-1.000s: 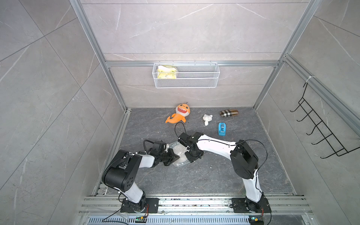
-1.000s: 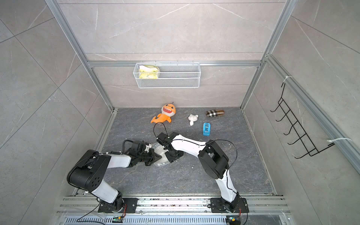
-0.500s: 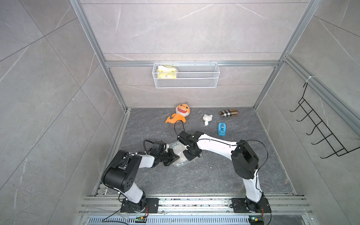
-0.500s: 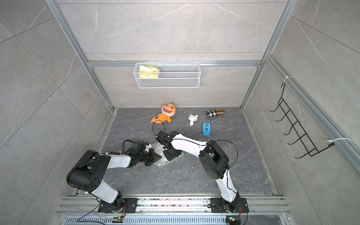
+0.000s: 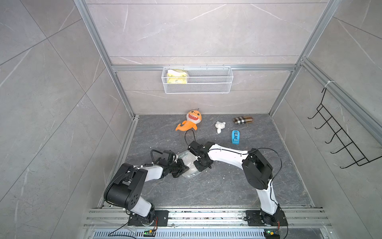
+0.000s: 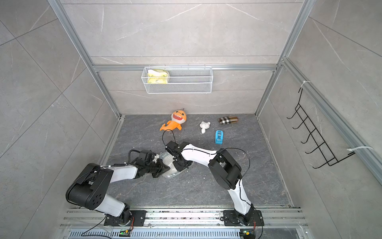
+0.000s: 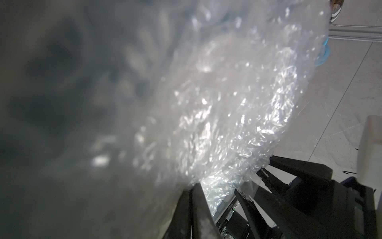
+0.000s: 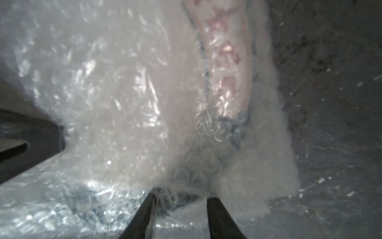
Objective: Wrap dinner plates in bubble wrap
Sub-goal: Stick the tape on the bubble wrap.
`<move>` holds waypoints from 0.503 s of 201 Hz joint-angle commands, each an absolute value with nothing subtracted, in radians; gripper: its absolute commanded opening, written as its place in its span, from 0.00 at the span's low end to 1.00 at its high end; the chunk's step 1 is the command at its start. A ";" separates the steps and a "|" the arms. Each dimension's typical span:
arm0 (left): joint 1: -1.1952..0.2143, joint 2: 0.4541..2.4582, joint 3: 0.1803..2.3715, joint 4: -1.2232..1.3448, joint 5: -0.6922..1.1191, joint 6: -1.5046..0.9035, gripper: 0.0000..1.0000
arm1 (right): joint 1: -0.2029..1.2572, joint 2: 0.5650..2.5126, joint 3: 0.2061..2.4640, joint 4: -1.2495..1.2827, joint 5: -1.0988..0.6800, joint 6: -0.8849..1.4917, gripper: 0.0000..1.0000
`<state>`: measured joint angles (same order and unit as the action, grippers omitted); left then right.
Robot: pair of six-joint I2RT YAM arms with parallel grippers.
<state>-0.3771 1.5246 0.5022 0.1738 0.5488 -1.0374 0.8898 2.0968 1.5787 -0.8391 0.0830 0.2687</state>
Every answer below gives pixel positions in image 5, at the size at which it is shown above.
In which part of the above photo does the clear bubble wrap sheet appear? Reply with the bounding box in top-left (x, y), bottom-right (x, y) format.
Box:
top-left (177, 150), bottom-right (200, 179)

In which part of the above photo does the blue tape dispenser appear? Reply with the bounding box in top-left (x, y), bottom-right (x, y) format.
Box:
top-left (231, 130), bottom-right (240, 145)

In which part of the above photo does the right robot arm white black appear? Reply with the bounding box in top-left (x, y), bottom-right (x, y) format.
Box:
top-left (188, 141), bottom-right (284, 226)

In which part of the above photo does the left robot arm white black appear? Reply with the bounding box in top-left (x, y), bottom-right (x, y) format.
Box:
top-left (103, 159), bottom-right (189, 224)

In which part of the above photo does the small white bunny plush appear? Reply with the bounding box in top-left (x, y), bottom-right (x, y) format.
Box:
top-left (215, 121), bottom-right (226, 134)

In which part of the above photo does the orange shark plush toy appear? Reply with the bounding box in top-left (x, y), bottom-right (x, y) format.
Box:
top-left (176, 110), bottom-right (202, 131)

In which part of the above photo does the plaid brown pouch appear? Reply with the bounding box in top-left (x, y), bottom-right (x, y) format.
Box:
top-left (233, 116), bottom-right (253, 124)

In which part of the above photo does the yellow white cloth in basket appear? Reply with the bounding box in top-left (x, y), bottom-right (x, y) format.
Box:
top-left (166, 69), bottom-right (189, 84)

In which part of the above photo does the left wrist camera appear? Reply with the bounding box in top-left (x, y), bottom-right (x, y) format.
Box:
top-left (159, 150), bottom-right (178, 164)

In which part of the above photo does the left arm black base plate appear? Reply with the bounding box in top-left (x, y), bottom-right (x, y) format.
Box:
top-left (128, 210), bottom-right (169, 227)

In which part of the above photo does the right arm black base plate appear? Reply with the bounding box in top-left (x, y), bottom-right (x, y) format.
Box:
top-left (243, 209), bottom-right (288, 227)

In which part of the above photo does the white wire mesh basket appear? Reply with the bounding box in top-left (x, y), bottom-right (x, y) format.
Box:
top-left (161, 66), bottom-right (233, 94)

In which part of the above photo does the aluminium mounting rail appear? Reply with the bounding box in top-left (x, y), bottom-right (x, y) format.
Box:
top-left (80, 205), bottom-right (337, 239)

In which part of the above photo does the black wire hook rack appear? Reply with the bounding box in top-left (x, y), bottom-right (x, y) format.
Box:
top-left (308, 88), bottom-right (382, 169)

